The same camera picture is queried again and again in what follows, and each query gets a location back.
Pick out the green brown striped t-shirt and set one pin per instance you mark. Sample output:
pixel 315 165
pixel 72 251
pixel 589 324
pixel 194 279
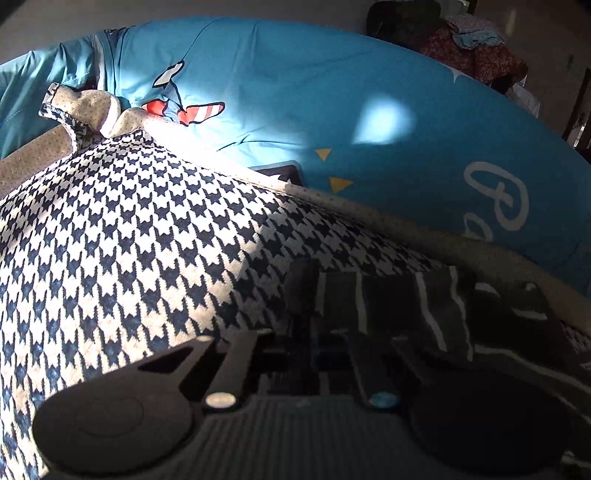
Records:
pixel 415 304

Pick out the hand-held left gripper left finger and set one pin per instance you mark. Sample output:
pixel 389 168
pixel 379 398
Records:
pixel 238 369

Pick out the houndstooth blanket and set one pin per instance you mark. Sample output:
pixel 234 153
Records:
pixel 115 230

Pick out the pile of pastel cloths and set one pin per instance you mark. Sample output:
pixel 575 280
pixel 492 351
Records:
pixel 475 30

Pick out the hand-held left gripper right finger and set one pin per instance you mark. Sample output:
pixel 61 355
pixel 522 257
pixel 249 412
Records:
pixel 374 376

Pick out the red floral cloth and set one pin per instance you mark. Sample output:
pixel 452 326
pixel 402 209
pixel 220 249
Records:
pixel 480 55

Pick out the wooden door frame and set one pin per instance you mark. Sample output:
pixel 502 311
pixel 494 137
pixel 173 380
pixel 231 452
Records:
pixel 577 115

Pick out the blue printed bed sheet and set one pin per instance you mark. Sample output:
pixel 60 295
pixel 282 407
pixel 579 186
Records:
pixel 300 92

